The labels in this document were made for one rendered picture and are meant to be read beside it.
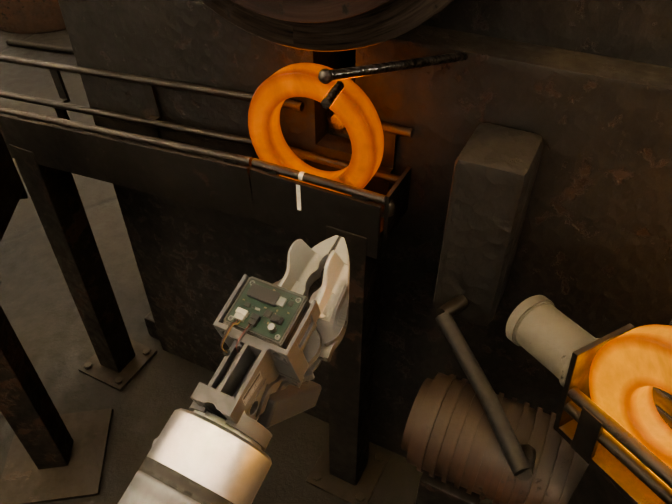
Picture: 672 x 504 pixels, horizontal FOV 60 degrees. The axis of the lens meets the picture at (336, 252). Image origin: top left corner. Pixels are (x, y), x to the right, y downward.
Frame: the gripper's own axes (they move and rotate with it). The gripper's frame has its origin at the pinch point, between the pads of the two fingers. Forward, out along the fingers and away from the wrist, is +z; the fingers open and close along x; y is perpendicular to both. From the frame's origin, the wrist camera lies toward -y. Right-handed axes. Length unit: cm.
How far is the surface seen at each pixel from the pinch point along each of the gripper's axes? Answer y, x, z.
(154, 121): -12.6, 42.6, 18.3
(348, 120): -1.0, 7.2, 17.9
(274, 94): 0.2, 17.2, 18.0
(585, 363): -4.6, -25.1, -0.2
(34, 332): -76, 93, -9
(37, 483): -66, 60, -36
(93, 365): -75, 71, -10
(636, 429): -6.2, -30.7, -3.9
